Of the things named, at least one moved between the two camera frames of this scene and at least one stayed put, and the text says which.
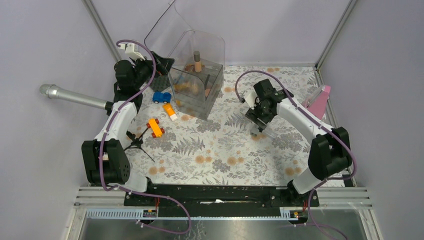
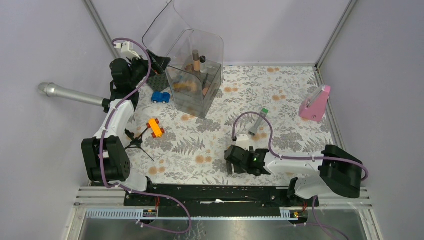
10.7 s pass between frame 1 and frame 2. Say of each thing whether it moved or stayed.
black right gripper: moved
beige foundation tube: stayed
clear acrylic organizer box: stayed
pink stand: stayed
